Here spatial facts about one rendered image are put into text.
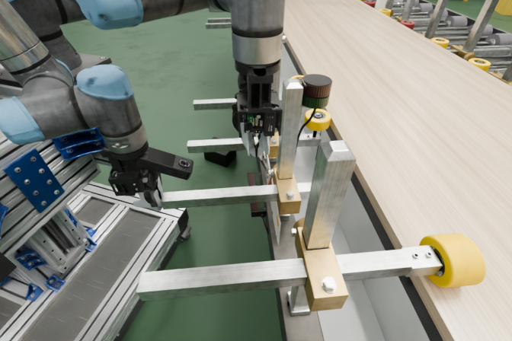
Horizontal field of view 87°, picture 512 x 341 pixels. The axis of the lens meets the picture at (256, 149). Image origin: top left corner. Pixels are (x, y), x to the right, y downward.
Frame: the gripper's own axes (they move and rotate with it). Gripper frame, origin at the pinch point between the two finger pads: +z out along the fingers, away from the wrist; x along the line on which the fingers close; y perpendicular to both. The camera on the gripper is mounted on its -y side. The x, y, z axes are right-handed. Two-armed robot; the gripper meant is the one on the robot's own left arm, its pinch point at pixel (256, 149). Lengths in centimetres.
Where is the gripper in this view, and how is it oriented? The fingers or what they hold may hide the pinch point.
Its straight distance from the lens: 56.5
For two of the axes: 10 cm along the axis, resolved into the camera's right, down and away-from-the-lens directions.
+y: 0.9, 6.4, -7.6
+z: 0.0, 7.7, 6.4
